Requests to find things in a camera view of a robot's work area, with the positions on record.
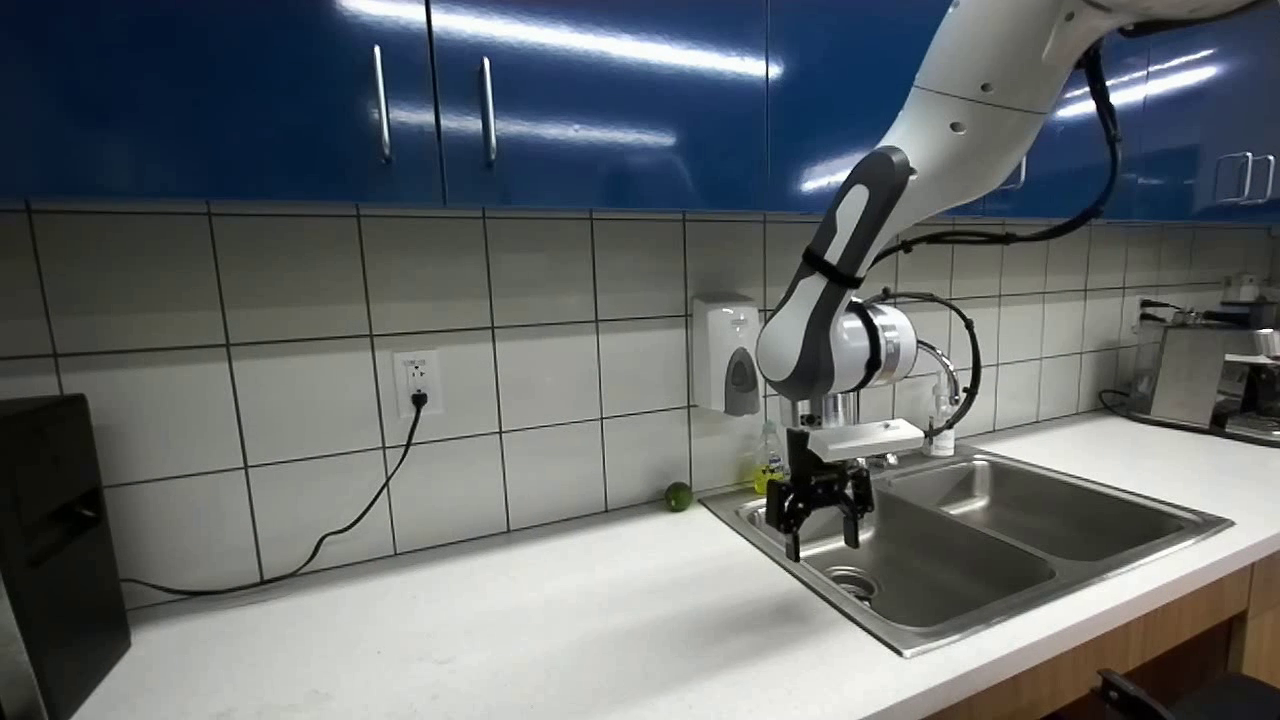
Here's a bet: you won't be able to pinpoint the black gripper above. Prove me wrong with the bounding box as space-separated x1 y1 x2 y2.
762 427 875 562

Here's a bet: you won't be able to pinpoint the white wall soap dispenser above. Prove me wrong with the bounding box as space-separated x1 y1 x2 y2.
687 291 768 418

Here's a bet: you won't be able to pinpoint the wooden base cabinet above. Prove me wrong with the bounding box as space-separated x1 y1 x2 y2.
925 555 1280 720

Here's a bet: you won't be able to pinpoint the black box appliance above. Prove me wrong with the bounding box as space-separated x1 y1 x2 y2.
0 393 137 720

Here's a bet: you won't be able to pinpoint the stainless steel countertop appliance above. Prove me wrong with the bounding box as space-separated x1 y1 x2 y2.
1131 295 1257 431

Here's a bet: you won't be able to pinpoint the black chair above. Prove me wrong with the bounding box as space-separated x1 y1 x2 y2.
1092 664 1280 720

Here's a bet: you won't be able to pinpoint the black power cord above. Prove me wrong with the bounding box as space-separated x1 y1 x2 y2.
119 386 433 600

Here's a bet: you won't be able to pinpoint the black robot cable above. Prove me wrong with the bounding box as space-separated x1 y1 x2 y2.
851 37 1122 436

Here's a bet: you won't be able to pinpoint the stainless steel double sink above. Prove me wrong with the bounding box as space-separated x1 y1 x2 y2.
698 445 1235 661

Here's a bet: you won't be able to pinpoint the blue upper cabinets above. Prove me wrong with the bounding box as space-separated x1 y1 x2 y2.
1010 37 1244 222

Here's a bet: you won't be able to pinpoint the black white coffee machine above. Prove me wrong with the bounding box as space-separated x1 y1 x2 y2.
1217 322 1280 446

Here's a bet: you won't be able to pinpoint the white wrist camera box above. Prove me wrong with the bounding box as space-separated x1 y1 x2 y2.
813 416 928 466

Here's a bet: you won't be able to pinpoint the silver cabinet door handle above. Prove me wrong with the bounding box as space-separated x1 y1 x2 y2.
366 40 397 163
474 51 500 166

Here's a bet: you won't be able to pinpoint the blue cabinet door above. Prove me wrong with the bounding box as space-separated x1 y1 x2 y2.
761 0 957 221
0 0 442 211
422 0 776 217

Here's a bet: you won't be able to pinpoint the white wall power outlet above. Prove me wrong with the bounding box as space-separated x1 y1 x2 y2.
393 348 447 411

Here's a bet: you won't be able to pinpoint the yellow dish soap bottle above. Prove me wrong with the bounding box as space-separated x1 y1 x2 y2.
740 418 792 498

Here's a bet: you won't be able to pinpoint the white pump soap bottle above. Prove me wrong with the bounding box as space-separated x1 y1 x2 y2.
925 395 961 459

